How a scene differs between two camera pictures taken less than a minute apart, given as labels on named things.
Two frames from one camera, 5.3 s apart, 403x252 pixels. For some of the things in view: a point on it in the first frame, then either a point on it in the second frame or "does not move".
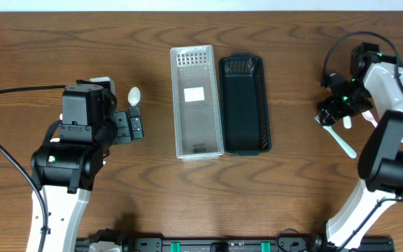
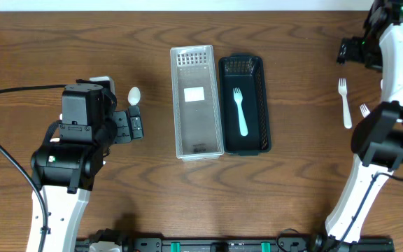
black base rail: (239, 245) does not move
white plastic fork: (344, 145) to (237, 95)
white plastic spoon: (133, 96) does not move
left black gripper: (122, 127) does not move
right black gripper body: (353, 99) to (366, 52)
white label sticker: (196, 94) does not move
